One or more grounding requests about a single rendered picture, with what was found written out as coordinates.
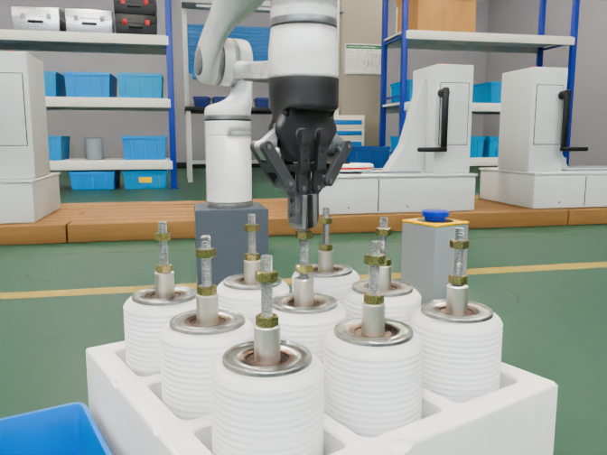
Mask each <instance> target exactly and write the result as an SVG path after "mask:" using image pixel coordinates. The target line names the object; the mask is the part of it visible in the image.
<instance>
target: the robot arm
mask: <svg viewBox="0 0 607 455"><path fill-rule="evenodd" d="M265 1H266V0H213V3H212V6H211V9H210V13H209V16H208V18H207V21H206V23H205V25H204V28H203V31H202V33H201V37H200V39H199V42H198V46H197V49H196V52H195V58H194V72H195V76H196V78H197V80H198V81H199V82H200V83H202V84H205V85H210V86H224V87H231V88H230V93H229V96H228V97H226V98H225V99H223V100H222V101H220V102H218V103H215V104H212V105H209V106H207V107H206V108H205V110H204V120H205V121H204V122H205V154H206V192H207V207H209V208H215V209H239V208H247V207H251V206H252V167H251V152H252V153H253V154H254V155H255V157H256V159H257V161H258V163H259V164H260V166H261V168H262V169H263V171H264V172H265V174H266V176H267V178H268V179H269V180H270V182H271V183H272V185H273V187H275V188H279V189H282V190H285V191H286V192H287V195H288V206H287V208H288V210H287V212H288V213H287V218H288V222H289V223H290V226H291V228H296V229H306V228H307V220H308V222H309V223H308V225H309V226H308V228H316V226H317V221H318V220H319V193H320V192H321V190H322V189H323V188H325V187H326V186H329V187H331V186H332V185H333V183H334V182H335V180H336V178H337V176H338V174H339V172H340V170H341V168H342V166H343V164H344V163H345V161H346V159H347V157H348V155H349V153H350V150H351V148H352V143H351V141H343V140H342V139H341V138H340V137H339V136H338V135H337V134H336V132H337V126H336V124H335V121H334V117H333V115H334V112H335V110H337V109H338V107H339V62H340V53H339V43H338V35H337V4H338V3H337V2H338V0H270V27H271V29H270V40H269V47H268V61H253V52H252V49H251V46H250V44H249V43H248V42H247V41H246V40H241V39H232V38H228V37H229V35H230V33H231V32H232V31H233V29H234V28H235V27H236V26H237V25H238V24H239V23H241V22H242V21H243V20H244V19H246V18H247V17H248V16H249V15H250V14H252V13H253V12H254V11H255V10H257V9H258V7H259V6H261V5H262V4H263V3H264V2H265ZM253 81H254V82H265V83H268V106H269V108H270V109H271V111H272V118H271V121H270V123H269V126H268V133H267V134H266V135H265V136H264V137H263V138H262V139H261V140H259V141H253V142H251V108H252V85H253ZM279 152H280V154H281V157H280V155H279V154H278V153H279ZM294 162H295V163H298V164H295V163H294ZM310 162H314V163H313V164H311V163H310ZM311 173H312V178H311ZM295 177H296V180H295Z"/></svg>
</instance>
